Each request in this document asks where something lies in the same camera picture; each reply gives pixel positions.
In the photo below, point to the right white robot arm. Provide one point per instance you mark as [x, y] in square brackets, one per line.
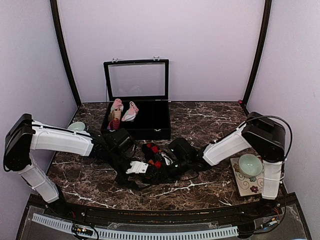
[265, 134]

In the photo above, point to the black display box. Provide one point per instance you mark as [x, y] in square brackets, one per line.
[142, 83]

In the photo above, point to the floral patterned mat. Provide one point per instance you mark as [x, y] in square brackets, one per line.
[246, 186]

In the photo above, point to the pale green bowl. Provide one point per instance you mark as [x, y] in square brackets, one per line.
[250, 165]
[77, 126]

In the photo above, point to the white slotted cable duct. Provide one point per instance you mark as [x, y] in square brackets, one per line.
[123, 231]

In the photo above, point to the black frame post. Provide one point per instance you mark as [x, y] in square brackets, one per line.
[63, 51]
[258, 53]

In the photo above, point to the small circuit board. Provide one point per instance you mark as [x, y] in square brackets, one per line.
[80, 230]

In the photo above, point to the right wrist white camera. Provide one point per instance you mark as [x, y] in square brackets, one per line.
[167, 159]

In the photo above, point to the black argyle sock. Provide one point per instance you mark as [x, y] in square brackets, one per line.
[155, 173]

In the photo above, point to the left black frame post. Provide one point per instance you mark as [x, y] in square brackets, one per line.
[63, 51]

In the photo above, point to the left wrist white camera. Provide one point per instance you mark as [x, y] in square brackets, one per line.
[137, 167]

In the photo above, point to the rolled pink sock in box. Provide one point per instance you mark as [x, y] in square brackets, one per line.
[114, 118]

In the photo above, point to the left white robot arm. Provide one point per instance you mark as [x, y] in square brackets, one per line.
[28, 135]

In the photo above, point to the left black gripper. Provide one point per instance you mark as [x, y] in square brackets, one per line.
[123, 181]

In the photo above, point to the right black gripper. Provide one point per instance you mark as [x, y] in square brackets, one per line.
[171, 176]

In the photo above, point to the wrist white camera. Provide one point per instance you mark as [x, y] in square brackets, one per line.
[137, 167]
[167, 159]

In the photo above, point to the right black frame post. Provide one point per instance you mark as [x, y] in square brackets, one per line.
[258, 53]

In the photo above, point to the pink patterned sock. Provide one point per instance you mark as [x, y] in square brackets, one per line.
[131, 113]

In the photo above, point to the black front rail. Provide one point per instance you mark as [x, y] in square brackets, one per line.
[242, 215]

